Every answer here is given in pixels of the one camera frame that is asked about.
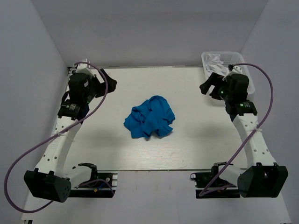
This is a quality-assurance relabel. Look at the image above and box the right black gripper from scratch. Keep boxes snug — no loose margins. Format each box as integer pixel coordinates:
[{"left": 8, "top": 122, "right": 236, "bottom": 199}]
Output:
[{"left": 199, "top": 72, "right": 233, "bottom": 102}]

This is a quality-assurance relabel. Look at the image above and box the blue t shirt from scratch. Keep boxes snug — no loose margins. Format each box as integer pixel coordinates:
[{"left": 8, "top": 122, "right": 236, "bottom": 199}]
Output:
[{"left": 124, "top": 95, "right": 175, "bottom": 139}]

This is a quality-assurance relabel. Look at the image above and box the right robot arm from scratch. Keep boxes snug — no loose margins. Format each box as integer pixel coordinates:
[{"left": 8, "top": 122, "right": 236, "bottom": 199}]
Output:
[{"left": 199, "top": 73, "right": 288, "bottom": 198}]

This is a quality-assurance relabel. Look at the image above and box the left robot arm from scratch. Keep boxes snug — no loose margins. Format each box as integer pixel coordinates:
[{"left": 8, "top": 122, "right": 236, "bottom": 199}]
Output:
[{"left": 24, "top": 69, "right": 117, "bottom": 203}]

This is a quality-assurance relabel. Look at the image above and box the white crumpled t shirt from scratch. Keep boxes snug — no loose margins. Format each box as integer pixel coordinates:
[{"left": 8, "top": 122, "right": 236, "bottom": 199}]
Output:
[{"left": 204, "top": 54, "right": 228, "bottom": 77}]

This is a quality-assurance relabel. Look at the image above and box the white plastic basket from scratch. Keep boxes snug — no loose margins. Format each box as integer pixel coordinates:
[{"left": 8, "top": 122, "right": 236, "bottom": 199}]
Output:
[{"left": 201, "top": 51, "right": 256, "bottom": 96}]

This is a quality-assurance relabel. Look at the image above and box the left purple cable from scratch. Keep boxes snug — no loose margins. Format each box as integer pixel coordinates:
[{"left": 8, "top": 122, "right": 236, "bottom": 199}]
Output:
[{"left": 4, "top": 61, "right": 110, "bottom": 213}]

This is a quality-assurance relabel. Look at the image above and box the purple cable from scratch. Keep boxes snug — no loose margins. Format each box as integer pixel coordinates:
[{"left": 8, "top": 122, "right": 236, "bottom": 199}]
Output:
[
  {"left": 4, "top": 61, "right": 110, "bottom": 213},
  {"left": 200, "top": 63, "right": 274, "bottom": 196}
]

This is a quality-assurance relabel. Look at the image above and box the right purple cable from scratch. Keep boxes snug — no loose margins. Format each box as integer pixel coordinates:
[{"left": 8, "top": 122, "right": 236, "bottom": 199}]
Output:
[{"left": 200, "top": 63, "right": 274, "bottom": 196}]

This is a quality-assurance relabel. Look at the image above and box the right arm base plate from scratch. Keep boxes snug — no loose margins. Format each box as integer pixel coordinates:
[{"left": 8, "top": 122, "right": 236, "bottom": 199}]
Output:
[{"left": 190, "top": 172, "right": 240, "bottom": 199}]

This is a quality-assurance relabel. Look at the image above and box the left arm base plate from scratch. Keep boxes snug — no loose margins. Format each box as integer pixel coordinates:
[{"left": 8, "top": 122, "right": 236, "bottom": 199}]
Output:
[{"left": 69, "top": 171, "right": 118, "bottom": 198}]

